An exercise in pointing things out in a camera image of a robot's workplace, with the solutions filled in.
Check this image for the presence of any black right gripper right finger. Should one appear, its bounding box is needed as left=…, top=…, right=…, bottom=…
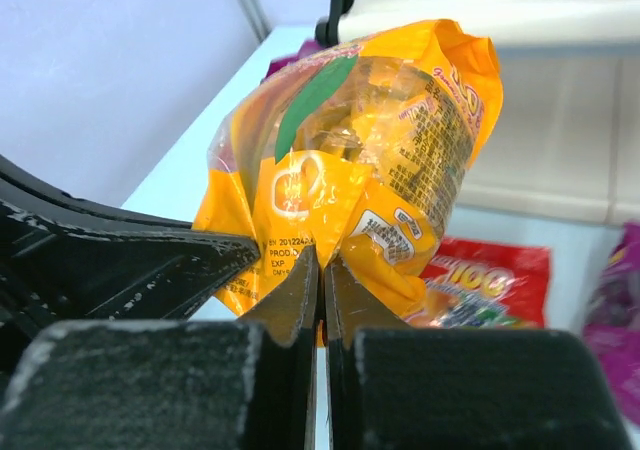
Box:
left=324, top=260, right=632, bottom=449

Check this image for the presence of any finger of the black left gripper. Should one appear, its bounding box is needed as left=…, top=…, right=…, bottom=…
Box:
left=1, top=159, right=259, bottom=370

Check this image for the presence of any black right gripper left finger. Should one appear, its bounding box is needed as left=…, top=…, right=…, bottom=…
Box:
left=1, top=247, right=319, bottom=449

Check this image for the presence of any red fruit gummy bag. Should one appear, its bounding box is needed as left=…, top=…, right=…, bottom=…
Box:
left=405, top=238, right=551, bottom=328

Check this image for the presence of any orange mango gummy bag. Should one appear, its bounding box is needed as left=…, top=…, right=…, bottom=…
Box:
left=194, top=20, right=503, bottom=319

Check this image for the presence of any beige three-tier shelf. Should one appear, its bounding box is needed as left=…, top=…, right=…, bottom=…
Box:
left=316, top=0, right=639, bottom=225

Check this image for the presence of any purple grape gummy bag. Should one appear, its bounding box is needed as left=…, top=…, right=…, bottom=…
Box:
left=583, top=221, right=639, bottom=424
left=263, top=39, right=323, bottom=81

